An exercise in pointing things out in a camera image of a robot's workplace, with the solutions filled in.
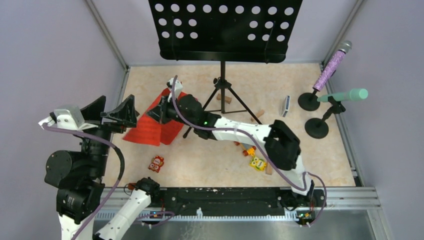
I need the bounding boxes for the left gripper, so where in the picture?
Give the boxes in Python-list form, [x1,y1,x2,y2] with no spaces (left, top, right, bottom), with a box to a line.
[79,93,138,176]

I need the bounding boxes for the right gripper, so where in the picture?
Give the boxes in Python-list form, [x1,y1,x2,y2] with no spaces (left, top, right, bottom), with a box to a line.
[145,94,196,129]

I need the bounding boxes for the red sheet music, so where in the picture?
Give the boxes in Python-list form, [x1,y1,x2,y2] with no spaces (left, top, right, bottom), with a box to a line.
[121,88,173,147]
[144,88,184,146]

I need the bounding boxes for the black music stand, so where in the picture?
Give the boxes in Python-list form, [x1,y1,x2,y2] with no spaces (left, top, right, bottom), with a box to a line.
[147,0,304,139]

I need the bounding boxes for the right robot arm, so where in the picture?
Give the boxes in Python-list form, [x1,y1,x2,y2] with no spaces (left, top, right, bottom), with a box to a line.
[146,94,315,206]

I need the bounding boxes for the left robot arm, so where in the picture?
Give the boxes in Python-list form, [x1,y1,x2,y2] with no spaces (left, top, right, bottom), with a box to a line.
[39,95,161,240]

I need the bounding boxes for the red owl block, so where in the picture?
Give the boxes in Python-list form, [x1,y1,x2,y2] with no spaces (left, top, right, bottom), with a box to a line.
[148,155,164,173]

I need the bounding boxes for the brown wooden block under stand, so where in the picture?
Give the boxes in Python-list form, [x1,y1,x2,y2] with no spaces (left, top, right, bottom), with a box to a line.
[216,93,232,104]

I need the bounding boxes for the toy block car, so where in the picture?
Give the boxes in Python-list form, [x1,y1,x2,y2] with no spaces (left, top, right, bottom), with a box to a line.
[234,141,257,157]

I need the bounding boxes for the wooden cylinder block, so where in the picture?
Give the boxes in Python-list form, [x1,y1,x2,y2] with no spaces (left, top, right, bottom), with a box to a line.
[250,109,265,122]

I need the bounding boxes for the yellow owl block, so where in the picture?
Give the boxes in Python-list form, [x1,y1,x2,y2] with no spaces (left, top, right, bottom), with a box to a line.
[249,156,267,172]

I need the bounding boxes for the wooden block near owl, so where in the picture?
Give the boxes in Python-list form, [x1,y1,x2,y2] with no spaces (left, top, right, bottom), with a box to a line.
[265,163,273,176]

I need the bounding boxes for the black round mic stand front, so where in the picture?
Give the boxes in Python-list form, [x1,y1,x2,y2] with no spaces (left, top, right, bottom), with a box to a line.
[304,97,346,139]

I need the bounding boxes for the purple glitter microphone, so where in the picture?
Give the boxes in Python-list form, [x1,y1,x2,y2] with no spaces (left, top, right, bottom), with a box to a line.
[312,40,352,93]

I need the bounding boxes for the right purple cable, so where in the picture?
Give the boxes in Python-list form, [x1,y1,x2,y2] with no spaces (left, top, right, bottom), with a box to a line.
[170,75,328,228]

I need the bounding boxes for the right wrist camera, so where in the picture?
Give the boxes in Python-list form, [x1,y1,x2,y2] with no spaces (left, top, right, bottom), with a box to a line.
[166,77,183,102]

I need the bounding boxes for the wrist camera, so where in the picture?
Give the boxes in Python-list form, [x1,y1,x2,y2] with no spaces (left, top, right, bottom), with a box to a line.
[38,105,87,131]
[166,77,183,102]

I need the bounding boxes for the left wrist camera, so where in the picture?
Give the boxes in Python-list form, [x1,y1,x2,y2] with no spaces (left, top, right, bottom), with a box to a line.
[38,105,87,131]

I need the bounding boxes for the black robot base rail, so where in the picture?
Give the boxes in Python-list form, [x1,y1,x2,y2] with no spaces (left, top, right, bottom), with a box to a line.
[150,187,326,217]

